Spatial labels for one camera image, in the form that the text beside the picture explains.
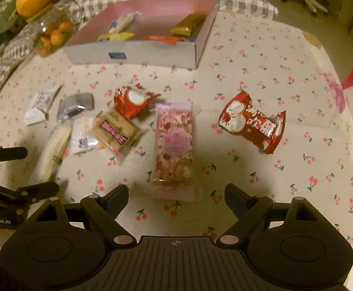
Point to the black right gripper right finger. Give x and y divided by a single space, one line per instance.
251 213

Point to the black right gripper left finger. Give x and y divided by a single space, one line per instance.
102 213

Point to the clear white bread pack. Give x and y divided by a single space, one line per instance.
52 153

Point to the white triangular snack pack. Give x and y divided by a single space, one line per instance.
39 107

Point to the white lotus chip pack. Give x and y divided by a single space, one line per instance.
82 137

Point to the pink nougat snack pack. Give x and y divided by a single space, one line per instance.
173 170

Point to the brown biscuit pack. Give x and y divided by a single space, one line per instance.
115 131

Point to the silver grey snack pack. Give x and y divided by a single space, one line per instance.
73 105

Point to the large red candy pack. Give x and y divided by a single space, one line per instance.
241 117

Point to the small red candy pack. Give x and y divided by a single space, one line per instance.
130 101

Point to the yellow snack pack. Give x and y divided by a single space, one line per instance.
121 36

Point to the blue white bread pack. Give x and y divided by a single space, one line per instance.
122 22

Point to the orange red snack pack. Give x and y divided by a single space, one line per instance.
164 39

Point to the gold snack bar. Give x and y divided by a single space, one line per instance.
187 25

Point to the cherry print tablecloth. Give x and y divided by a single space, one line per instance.
271 61

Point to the green white patterned pillow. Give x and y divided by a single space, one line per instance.
9 18

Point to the glass jar with kumquats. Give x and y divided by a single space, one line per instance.
54 25

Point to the pink silver shallow box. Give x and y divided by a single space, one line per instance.
155 19

